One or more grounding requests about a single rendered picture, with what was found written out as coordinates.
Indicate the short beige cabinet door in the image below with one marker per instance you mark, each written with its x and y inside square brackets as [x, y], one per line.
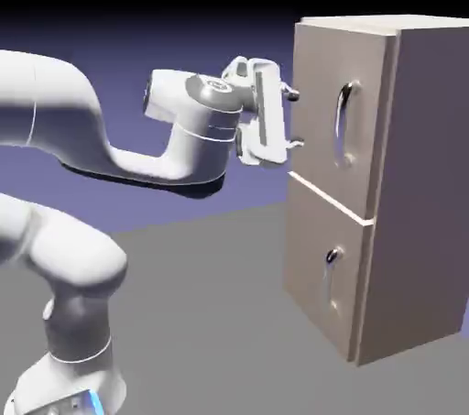
[311, 275]

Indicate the tall beige cabinet door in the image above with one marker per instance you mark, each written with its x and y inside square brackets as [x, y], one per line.
[318, 122]

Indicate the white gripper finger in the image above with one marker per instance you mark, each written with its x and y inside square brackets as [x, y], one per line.
[296, 144]
[293, 93]

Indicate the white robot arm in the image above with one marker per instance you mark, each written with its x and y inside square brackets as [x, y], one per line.
[55, 100]

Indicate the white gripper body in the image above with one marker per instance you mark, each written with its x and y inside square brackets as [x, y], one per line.
[272, 111]

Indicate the beige cabinet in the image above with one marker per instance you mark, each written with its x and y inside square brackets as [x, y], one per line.
[421, 184]

